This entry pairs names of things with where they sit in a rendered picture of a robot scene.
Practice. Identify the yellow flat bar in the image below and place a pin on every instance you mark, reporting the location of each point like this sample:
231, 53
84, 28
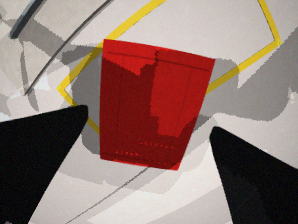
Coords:
138, 16

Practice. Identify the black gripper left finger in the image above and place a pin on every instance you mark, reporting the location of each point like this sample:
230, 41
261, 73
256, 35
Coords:
32, 148

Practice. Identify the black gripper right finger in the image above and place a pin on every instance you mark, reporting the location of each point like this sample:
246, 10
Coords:
259, 189

